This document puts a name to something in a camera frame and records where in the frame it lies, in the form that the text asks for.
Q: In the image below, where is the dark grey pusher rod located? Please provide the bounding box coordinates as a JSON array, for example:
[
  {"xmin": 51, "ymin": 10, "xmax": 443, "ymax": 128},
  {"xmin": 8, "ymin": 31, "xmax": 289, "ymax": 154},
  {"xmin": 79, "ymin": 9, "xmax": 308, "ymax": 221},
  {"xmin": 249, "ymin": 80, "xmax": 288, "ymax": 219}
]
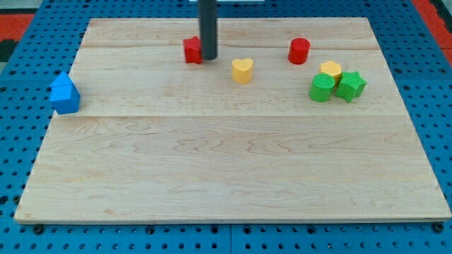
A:
[{"xmin": 198, "ymin": 0, "xmax": 218, "ymax": 61}]

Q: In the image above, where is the yellow heart block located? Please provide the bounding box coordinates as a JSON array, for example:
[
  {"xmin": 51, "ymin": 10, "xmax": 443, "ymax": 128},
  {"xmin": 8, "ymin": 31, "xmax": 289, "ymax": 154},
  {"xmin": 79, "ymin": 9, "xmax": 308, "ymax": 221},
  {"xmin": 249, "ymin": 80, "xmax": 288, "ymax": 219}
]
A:
[{"xmin": 232, "ymin": 58, "xmax": 254, "ymax": 85}]

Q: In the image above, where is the green cylinder block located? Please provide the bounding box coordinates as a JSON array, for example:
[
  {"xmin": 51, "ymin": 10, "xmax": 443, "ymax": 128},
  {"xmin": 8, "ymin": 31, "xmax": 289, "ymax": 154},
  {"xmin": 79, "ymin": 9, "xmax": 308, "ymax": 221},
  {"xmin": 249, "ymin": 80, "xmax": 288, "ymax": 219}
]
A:
[{"xmin": 309, "ymin": 73, "xmax": 335, "ymax": 102}]

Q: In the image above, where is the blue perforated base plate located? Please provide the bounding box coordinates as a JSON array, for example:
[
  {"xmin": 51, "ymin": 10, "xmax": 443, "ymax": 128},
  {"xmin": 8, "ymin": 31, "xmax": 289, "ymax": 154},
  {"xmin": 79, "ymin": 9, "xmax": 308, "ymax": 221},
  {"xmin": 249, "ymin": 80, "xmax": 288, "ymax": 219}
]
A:
[{"xmin": 1, "ymin": 0, "xmax": 451, "ymax": 253}]

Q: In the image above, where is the yellow hexagon block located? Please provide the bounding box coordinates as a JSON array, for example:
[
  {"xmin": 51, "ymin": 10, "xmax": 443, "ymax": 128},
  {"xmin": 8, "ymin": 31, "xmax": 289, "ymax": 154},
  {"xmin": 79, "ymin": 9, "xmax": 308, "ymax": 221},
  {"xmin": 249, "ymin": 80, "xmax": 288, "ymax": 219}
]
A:
[{"xmin": 319, "ymin": 61, "xmax": 342, "ymax": 85}]

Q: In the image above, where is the light wooden board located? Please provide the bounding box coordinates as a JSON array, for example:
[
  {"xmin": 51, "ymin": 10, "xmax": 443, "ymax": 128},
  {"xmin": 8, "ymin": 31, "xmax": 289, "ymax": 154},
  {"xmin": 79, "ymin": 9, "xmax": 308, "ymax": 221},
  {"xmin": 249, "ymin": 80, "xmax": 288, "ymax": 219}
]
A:
[{"xmin": 15, "ymin": 18, "xmax": 451, "ymax": 224}]

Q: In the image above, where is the red cylinder block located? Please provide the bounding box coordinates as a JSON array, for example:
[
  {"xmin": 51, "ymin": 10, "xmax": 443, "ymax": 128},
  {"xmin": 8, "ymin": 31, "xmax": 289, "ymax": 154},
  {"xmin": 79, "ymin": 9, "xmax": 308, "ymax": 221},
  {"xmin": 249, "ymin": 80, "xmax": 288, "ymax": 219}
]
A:
[{"xmin": 287, "ymin": 37, "xmax": 311, "ymax": 64}]

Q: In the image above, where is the red star block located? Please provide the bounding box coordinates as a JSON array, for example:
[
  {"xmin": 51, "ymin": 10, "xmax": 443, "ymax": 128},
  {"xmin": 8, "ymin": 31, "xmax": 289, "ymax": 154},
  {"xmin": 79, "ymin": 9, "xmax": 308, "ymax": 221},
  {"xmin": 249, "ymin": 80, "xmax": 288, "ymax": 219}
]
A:
[{"xmin": 183, "ymin": 36, "xmax": 203, "ymax": 64}]

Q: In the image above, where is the green star block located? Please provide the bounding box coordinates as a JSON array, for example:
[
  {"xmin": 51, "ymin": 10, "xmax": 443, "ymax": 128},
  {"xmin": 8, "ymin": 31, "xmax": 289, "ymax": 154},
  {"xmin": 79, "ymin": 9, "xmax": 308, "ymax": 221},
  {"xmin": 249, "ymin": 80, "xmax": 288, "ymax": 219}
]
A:
[{"xmin": 335, "ymin": 71, "xmax": 367, "ymax": 103}]

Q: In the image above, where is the blue house block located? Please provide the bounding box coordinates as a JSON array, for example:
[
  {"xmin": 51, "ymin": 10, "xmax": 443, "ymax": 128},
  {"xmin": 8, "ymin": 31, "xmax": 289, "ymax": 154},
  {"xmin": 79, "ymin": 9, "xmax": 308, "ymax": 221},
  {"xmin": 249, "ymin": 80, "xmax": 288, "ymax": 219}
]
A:
[{"xmin": 49, "ymin": 72, "xmax": 81, "ymax": 114}]

